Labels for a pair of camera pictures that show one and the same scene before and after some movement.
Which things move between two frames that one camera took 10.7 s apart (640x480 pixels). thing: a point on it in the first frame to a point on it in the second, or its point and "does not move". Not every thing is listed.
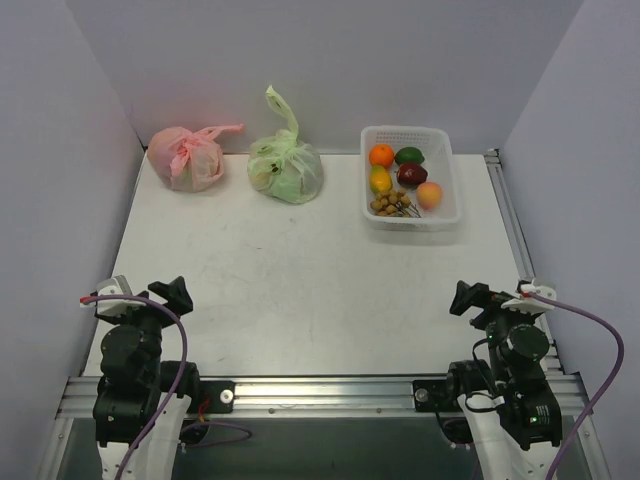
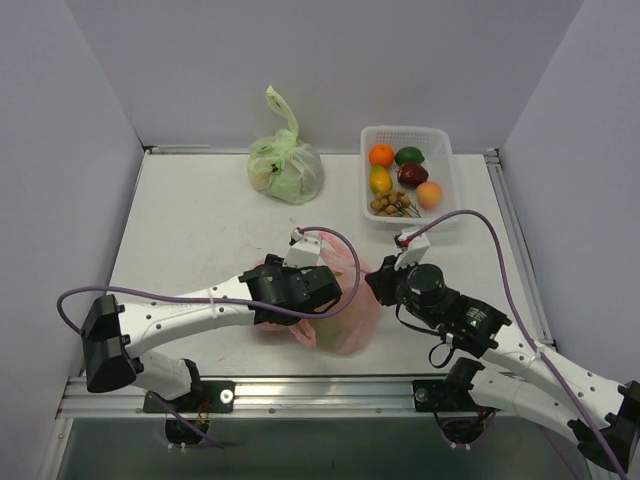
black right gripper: [484, 306] to [379, 288]
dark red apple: [411, 175] does not move
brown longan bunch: [394, 203] does not move
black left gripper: [150, 304] to [324, 286]
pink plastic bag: [185, 161] to [354, 330]
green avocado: [409, 155] does not move
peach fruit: [429, 195] does not move
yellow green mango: [379, 179] does not move
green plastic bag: [284, 166] does not move
